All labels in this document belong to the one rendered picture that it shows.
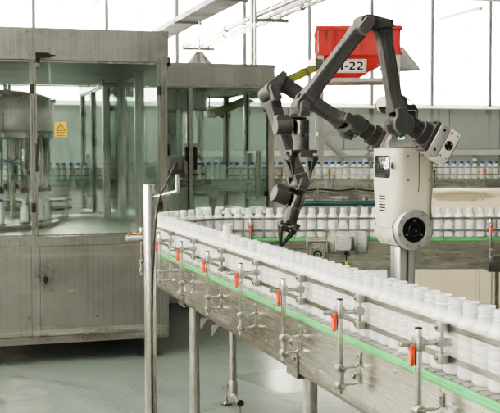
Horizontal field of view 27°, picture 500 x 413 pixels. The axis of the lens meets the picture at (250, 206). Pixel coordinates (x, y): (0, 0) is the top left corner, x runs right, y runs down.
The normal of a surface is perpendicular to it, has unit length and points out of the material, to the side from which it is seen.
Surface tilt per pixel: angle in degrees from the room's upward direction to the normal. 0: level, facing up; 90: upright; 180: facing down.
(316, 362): 90
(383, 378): 90
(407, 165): 90
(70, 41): 90
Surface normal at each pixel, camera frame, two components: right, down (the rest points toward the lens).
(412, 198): 0.29, 0.23
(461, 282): -0.03, 0.07
